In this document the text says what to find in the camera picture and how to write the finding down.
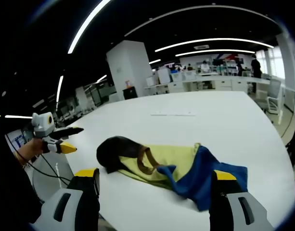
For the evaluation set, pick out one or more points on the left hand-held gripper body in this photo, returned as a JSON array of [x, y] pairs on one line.
[[42, 125]]

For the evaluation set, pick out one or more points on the white square pillar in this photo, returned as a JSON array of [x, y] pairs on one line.
[[130, 67]]

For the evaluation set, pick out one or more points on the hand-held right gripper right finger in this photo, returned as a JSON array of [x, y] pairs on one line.
[[221, 204]]

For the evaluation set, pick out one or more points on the white office chair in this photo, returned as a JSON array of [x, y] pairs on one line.
[[273, 89]]

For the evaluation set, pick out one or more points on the yellow grey blue garment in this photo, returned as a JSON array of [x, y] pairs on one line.
[[161, 158]]

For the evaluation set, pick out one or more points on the thin line template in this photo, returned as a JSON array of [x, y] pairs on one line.
[[173, 114]]

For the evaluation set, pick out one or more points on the person's left hand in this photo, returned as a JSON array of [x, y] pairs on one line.
[[34, 148]]

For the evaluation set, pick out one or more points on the long white counter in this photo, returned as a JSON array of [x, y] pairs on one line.
[[221, 84]]

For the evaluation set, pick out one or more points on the small orange item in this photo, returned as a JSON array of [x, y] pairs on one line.
[[128, 84]]

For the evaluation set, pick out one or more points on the black cabinet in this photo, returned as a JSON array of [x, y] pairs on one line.
[[130, 93]]

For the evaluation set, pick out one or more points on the ceiling light strip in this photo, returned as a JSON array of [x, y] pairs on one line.
[[209, 40], [87, 22], [60, 89], [18, 117], [214, 51]]

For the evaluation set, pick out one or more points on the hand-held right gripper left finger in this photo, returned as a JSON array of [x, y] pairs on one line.
[[72, 199]]

